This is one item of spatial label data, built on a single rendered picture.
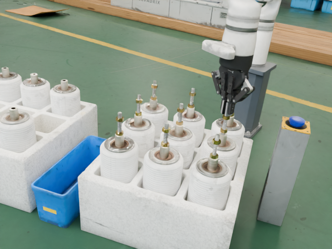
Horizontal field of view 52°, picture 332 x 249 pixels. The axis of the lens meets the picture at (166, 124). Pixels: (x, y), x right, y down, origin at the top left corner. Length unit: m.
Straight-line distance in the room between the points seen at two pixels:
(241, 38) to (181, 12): 2.54
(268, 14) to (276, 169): 0.62
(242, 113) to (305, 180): 0.36
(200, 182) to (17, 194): 0.53
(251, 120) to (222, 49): 0.76
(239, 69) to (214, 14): 2.35
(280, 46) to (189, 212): 2.20
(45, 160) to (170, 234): 0.42
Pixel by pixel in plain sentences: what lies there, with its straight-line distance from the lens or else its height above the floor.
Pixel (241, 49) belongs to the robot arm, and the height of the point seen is 0.51.
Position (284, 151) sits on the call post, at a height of 0.25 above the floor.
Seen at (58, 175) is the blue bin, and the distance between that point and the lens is 1.05.
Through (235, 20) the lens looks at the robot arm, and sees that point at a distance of 0.75.
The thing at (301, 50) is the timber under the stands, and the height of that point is 0.07.
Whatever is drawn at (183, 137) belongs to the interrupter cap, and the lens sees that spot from 0.89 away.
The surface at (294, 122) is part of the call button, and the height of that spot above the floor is 0.33.
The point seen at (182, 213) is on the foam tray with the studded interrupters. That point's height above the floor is 0.16.
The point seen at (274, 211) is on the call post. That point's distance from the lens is 1.05.
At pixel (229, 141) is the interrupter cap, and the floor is 0.25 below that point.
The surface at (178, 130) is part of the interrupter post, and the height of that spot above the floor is 0.27.
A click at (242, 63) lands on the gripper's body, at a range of 0.77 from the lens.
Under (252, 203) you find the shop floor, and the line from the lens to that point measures 1.13.
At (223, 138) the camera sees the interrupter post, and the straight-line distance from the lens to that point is 0.88.
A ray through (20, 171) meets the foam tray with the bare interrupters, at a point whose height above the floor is 0.14.
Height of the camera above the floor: 0.70
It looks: 28 degrees down
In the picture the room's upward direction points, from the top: 5 degrees clockwise
